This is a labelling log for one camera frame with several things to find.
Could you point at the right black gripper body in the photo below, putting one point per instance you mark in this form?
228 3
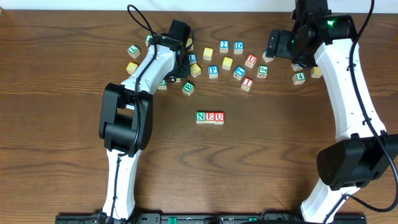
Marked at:
272 43

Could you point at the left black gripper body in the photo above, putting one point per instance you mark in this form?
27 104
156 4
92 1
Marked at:
184 69

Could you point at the green N block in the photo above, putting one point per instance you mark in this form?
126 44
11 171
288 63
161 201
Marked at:
200 117

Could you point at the red E block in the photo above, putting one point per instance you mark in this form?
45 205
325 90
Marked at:
209 117

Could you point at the red u block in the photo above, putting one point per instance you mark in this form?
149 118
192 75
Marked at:
219 118
251 61

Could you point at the green R block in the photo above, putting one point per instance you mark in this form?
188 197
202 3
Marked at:
176 80

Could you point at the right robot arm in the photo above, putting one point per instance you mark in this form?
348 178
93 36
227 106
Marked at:
363 149

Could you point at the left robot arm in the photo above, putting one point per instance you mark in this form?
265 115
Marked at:
127 116

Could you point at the yellow o block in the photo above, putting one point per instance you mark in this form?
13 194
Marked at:
227 63
195 70

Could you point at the blue l block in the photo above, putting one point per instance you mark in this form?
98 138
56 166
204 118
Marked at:
296 67
192 59

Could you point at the green B block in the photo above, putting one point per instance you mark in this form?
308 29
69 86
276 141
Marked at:
188 88

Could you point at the blue 5 block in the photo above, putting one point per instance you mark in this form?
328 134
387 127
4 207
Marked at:
266 58

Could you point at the green V block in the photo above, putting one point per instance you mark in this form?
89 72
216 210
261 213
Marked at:
162 85

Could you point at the blue L block right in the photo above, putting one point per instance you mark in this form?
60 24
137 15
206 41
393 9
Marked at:
296 67

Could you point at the yellow S block top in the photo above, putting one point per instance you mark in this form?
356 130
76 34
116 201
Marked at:
189 45

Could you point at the yellow s block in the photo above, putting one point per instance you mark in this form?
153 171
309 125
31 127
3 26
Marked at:
189 45
208 53

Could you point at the blue P block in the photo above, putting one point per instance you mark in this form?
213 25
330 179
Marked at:
213 71

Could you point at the green 4 block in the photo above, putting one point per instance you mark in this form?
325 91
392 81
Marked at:
299 78

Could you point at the blue D block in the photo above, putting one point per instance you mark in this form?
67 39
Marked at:
238 47

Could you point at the yellow G block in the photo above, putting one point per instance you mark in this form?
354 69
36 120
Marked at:
316 72

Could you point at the green J block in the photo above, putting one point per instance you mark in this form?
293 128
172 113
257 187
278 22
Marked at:
147 40

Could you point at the yellow O block centre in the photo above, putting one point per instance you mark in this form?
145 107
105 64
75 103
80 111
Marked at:
227 63

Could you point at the blue 2 block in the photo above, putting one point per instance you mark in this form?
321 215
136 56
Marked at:
224 46

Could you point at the blue T block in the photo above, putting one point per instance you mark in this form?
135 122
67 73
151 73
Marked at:
239 72

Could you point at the yellow C block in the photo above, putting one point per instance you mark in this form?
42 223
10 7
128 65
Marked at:
131 68

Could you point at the green L block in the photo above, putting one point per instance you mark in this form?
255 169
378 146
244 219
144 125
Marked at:
134 51

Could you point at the red I block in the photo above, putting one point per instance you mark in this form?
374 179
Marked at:
247 84

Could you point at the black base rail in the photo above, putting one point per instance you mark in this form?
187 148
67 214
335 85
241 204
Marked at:
156 218

